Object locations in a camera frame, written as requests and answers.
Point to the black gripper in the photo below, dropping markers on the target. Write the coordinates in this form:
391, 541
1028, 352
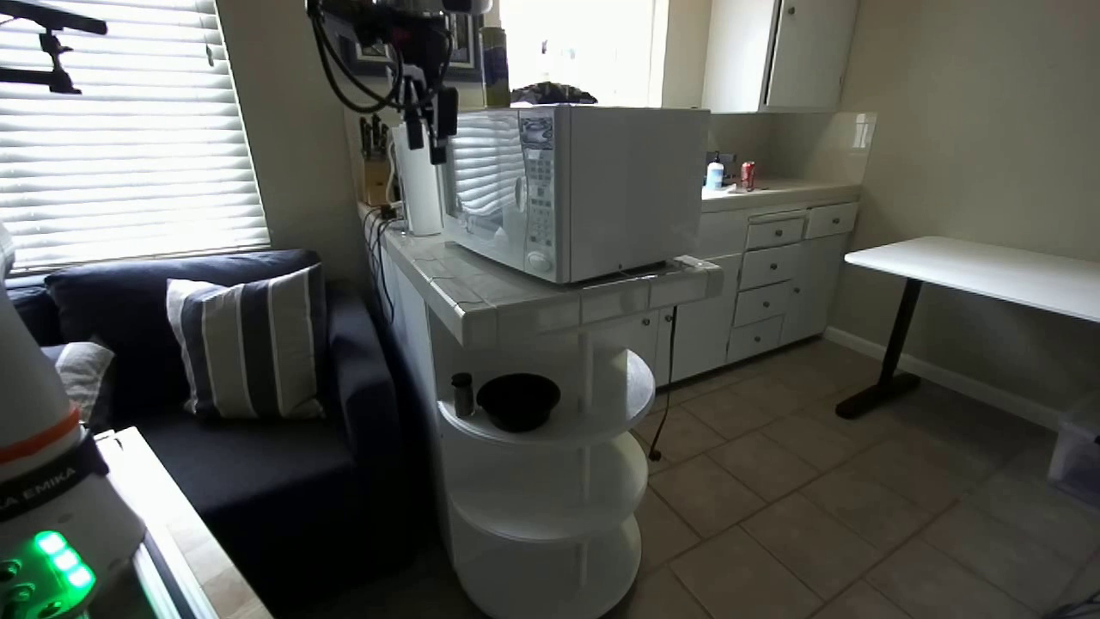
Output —
423, 64

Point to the dark robot arm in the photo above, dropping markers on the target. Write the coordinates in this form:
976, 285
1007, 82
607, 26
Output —
391, 19

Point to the white microwave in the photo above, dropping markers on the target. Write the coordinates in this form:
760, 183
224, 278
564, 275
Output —
607, 192

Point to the white paper towel roll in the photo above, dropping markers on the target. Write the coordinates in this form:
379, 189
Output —
422, 189

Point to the blue tall box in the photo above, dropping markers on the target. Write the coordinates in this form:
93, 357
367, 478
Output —
496, 69

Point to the black flat object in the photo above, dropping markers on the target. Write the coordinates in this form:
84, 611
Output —
552, 95

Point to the small dark bottle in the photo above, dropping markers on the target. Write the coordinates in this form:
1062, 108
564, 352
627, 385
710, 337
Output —
461, 395

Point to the beige striped pillow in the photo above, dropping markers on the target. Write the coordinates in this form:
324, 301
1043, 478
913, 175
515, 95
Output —
246, 345

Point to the black bowl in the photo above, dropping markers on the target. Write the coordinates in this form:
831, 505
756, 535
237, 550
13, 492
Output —
519, 401

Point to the white window blinds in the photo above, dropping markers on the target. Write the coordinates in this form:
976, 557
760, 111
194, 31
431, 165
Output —
127, 137

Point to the red can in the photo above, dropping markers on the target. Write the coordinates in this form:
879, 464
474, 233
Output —
749, 175

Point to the white drawer cabinet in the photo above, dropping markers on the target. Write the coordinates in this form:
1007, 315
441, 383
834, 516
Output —
778, 275

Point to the dark blue sofa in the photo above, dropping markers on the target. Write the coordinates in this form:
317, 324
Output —
278, 492

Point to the small grey pillow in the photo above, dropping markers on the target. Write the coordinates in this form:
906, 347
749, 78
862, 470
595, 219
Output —
84, 374

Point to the light wooden table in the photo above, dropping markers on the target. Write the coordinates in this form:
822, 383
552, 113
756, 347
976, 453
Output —
184, 528

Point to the white cylinder orange band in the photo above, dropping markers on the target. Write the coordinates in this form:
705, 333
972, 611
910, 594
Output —
30, 378

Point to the white desk black leg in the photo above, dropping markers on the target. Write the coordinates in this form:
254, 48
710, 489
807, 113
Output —
984, 273

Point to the green glowing device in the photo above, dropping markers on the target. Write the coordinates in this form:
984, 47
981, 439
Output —
46, 579

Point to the white wall cabinet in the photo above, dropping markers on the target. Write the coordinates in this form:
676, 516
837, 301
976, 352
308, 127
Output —
802, 53

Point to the black camera boom stand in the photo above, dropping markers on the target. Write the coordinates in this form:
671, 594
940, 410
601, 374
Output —
52, 30

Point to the white wall outlet plate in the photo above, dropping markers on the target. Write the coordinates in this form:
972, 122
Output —
865, 131

